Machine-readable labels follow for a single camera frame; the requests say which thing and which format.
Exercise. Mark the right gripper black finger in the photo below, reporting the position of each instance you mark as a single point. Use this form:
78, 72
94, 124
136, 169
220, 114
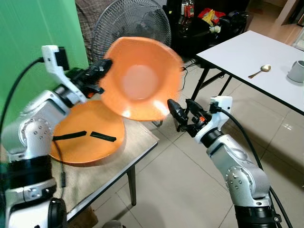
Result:
177, 112
195, 110

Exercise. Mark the orange plastic bowl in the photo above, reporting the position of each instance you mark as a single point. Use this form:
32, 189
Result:
140, 80

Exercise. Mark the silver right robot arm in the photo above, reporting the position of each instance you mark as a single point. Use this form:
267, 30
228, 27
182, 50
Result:
237, 166

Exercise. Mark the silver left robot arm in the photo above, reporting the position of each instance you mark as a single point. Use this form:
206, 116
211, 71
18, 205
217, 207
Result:
33, 137

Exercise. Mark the short black tape strip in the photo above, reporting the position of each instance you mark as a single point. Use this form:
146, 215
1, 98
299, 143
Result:
103, 137

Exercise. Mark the small wooden side table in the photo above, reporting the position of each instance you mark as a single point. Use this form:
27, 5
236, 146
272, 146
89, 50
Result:
135, 142

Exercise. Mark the long black tape strip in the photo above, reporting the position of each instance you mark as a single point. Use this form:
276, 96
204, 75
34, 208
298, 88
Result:
71, 135

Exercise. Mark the checked brown cloth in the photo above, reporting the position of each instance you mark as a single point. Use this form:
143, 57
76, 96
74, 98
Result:
90, 14

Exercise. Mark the grey cup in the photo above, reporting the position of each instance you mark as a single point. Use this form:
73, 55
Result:
296, 72

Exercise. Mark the grey standing fan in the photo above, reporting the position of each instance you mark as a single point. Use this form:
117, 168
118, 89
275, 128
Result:
137, 19

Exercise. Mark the orange plastic plate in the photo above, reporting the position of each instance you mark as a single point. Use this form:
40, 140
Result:
95, 152

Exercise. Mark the black cabinet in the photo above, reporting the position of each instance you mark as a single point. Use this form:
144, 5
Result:
190, 40

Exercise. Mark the green backdrop panel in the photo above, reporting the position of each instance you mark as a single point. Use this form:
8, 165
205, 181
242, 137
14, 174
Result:
28, 28

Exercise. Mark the white folding table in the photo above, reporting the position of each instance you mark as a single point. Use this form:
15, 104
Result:
247, 52

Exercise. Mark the gold metal spoon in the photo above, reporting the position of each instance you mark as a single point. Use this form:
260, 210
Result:
265, 68

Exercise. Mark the red and yellow snack bag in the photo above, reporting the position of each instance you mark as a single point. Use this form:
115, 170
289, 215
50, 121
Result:
208, 16

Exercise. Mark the clear bottle with red label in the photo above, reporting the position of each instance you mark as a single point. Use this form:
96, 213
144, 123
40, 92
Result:
188, 9

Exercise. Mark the grey robot foot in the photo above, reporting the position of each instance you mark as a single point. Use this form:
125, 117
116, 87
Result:
114, 224

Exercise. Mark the brown cardboard box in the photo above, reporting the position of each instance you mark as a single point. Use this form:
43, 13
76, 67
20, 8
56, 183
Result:
85, 218

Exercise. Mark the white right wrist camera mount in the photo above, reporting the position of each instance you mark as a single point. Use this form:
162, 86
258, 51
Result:
222, 111

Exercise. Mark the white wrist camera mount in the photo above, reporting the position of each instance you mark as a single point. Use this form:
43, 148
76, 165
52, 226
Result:
222, 111
53, 64

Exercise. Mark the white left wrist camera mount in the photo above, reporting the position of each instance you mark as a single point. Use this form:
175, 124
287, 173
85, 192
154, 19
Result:
53, 64

